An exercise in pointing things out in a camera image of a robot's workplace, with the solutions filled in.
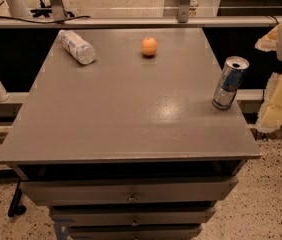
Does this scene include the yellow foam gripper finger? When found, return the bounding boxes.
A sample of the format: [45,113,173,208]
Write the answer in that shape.
[255,24,280,52]
[255,73,282,133]

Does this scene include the silver blue redbull can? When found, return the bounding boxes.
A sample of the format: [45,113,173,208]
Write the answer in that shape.
[212,56,249,110]

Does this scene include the orange fruit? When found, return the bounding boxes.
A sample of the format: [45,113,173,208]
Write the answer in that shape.
[141,37,157,56]

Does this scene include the top grey drawer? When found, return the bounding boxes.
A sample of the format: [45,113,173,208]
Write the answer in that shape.
[21,176,238,206]

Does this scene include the grey drawer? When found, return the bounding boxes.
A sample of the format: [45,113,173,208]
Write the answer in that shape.
[69,224,202,240]
[21,176,238,206]
[51,207,215,226]

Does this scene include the grey drawer cabinet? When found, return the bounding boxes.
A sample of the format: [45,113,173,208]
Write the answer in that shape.
[0,27,262,240]

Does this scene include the clear plastic water bottle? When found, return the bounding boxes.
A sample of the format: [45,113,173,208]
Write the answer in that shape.
[58,30,96,65]

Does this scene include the bottom grey drawer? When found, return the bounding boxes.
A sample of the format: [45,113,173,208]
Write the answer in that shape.
[69,224,202,240]

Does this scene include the middle grey drawer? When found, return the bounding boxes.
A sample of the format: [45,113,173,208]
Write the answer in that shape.
[51,207,215,226]

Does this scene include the black caster wheel leg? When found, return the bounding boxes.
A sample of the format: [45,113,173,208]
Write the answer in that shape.
[8,182,27,218]

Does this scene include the grey metal rail frame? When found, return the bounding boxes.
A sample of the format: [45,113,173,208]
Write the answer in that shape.
[0,0,282,29]

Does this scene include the black cable on rail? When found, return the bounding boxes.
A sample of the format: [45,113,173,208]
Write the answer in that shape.
[0,14,92,25]

